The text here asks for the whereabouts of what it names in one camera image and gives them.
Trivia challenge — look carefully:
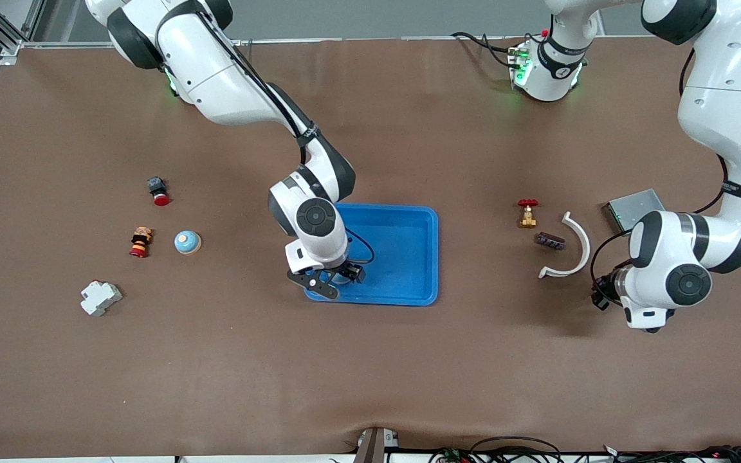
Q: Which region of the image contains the grey metal box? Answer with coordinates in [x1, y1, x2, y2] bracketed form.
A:
[603, 188, 667, 233]

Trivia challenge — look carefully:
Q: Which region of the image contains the black arm base cable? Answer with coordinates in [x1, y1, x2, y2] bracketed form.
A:
[451, 31, 514, 68]

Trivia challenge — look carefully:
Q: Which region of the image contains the black cable bundle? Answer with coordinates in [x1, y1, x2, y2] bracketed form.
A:
[602, 444, 741, 463]

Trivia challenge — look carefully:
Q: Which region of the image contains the brown table mat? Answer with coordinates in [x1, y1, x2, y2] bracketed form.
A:
[0, 37, 741, 458]

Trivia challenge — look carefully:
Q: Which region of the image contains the grey metal mounting bracket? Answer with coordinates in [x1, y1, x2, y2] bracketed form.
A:
[352, 426, 401, 463]

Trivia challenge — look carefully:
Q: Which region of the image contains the aluminium frame post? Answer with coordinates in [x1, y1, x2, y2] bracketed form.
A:
[0, 0, 46, 62]

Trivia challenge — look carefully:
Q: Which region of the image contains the white curved plastic bracket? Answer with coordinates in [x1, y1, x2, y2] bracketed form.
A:
[538, 212, 591, 279]

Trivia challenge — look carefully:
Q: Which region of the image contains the white circuit breaker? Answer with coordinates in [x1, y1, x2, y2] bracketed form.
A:
[80, 281, 123, 317]

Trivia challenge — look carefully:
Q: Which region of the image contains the black looped cable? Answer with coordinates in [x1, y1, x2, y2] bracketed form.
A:
[470, 436, 564, 463]

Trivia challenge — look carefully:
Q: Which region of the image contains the red yellow emergency stop button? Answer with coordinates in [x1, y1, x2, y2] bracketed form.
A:
[129, 226, 154, 259]

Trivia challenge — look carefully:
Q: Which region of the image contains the blue plastic tray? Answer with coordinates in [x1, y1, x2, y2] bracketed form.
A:
[303, 203, 439, 307]

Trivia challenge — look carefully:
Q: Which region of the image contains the red push button switch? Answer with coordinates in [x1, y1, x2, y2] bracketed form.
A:
[147, 177, 171, 207]

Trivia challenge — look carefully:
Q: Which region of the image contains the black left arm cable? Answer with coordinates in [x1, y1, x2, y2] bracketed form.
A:
[591, 48, 731, 293]

